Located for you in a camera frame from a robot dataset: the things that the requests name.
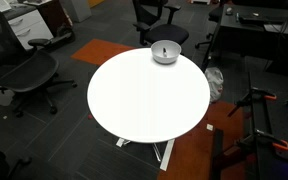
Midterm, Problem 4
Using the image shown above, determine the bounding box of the black office desk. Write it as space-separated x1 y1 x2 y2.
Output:
200 3 288 80

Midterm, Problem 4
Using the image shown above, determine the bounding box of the black robot mounting bench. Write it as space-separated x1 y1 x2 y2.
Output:
248 71 288 180

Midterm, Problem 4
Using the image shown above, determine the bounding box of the black kick scooter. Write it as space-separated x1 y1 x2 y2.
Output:
46 25 76 48

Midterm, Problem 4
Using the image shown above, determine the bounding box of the black padded office chair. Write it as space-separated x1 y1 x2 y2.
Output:
132 0 190 48

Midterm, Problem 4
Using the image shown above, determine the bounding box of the grey round bowl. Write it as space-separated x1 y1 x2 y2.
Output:
150 39 182 65

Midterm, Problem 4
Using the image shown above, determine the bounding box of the orange handled bar clamp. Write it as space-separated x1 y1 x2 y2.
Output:
227 87 278 118
235 129 288 155

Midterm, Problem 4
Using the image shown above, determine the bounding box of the white crumpled plastic bag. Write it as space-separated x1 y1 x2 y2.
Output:
204 67 224 104

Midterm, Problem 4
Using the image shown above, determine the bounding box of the black upright beam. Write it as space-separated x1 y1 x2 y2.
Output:
209 129 225 180

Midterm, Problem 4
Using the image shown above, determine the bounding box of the grey metal cabinet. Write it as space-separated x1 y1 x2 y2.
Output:
62 0 92 24

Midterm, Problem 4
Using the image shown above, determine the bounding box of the dark brown wooden cabinet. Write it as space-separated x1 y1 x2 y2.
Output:
37 0 74 36

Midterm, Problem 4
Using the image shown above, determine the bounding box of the black mesh office chair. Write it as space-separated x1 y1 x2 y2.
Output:
0 4 78 118

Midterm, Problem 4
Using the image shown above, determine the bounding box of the black keyboard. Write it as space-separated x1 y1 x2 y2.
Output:
236 12 288 25

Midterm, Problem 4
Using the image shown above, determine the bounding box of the white drawer cabinet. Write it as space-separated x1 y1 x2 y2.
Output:
3 9 54 51

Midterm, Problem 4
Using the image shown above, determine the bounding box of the black swivel chair behind desk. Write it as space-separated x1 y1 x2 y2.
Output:
195 5 224 50

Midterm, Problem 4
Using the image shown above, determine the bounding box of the white metal table base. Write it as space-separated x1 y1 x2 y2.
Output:
115 137 176 172

